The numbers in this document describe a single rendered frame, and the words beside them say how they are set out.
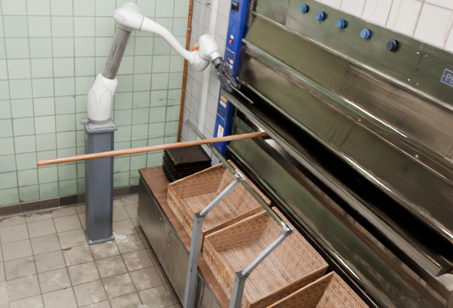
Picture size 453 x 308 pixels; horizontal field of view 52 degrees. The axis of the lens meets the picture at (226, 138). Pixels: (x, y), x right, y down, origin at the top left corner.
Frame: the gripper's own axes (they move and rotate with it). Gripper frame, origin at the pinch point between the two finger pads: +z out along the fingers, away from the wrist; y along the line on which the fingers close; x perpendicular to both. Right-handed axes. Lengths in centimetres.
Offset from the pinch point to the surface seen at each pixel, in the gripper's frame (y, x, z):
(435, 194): -93, 24, 120
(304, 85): -51, 3, 38
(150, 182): 91, 32, 18
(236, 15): -26.0, -10.5, -36.5
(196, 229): 19, 61, 76
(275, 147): -3, -3, 51
